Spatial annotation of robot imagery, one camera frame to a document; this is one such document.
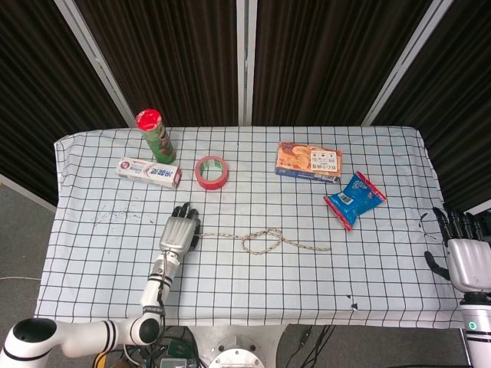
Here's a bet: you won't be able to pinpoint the red tape roll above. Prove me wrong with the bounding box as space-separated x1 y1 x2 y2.
194 155 230 191

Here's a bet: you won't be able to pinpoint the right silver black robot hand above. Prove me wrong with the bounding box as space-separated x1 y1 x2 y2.
423 206 491 294

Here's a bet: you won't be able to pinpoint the silver partition frame post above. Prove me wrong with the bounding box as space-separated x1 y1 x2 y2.
53 0 135 127
236 0 258 127
360 0 456 127

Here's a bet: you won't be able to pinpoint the blue snack bag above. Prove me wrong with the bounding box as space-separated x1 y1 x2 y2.
323 170 387 232

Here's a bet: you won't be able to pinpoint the dark ribbed partition panel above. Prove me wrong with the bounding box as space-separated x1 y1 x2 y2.
374 0 491 214
72 0 239 127
0 0 127 206
252 0 434 127

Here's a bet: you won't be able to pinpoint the black floor cables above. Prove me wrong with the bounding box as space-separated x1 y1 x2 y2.
285 325 337 368

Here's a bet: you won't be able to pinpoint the orange biscuit box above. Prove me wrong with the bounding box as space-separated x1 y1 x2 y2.
274 141 344 185

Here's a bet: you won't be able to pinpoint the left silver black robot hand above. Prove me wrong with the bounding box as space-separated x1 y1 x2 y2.
159 202 203 256

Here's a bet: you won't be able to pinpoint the beige braided rope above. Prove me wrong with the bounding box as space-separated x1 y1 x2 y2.
197 227 331 255

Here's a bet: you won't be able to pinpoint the tangled floor cable bundle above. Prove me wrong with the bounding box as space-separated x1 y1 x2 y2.
91 325 200 368

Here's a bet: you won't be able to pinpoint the green chips can red lid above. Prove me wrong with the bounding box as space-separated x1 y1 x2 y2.
135 109 178 163

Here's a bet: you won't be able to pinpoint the white black checkered tablecloth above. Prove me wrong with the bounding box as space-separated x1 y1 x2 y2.
32 125 467 330

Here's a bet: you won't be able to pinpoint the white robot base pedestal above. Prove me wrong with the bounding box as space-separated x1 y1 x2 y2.
191 324 288 368

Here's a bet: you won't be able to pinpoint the white toothpaste box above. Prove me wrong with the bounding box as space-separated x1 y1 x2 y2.
116 156 183 189

